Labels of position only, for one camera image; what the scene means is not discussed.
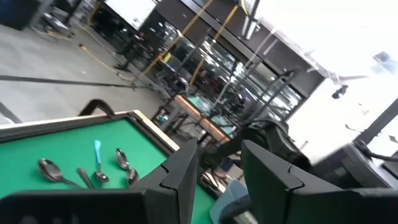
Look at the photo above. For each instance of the all-metal spoon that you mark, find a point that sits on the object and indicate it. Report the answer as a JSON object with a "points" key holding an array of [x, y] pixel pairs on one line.
{"points": [[84, 175], [49, 169]]}

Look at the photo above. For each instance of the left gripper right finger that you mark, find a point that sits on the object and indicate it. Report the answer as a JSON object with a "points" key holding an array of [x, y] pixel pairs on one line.
{"points": [[270, 193]]}

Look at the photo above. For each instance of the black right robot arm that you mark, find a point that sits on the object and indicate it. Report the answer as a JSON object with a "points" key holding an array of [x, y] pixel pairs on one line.
{"points": [[273, 140]]}

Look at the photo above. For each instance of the black glass-front shelving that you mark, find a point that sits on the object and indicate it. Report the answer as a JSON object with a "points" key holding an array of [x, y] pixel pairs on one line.
{"points": [[217, 46]]}

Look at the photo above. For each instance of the grey-blue plastic bin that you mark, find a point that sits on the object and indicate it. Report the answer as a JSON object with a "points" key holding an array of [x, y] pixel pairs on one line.
{"points": [[230, 196]]}

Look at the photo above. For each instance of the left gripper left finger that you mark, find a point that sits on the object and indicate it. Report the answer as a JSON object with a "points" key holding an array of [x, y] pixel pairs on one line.
{"points": [[174, 193]]}

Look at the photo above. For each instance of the green table mat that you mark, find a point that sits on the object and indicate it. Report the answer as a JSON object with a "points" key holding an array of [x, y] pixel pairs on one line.
{"points": [[62, 146]]}

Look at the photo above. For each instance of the wooden workbench with green mat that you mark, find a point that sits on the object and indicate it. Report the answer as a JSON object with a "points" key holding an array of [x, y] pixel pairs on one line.
{"points": [[199, 115]]}

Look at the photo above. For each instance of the black gantry strut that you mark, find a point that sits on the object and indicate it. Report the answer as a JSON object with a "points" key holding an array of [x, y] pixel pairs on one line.
{"points": [[377, 123]]}

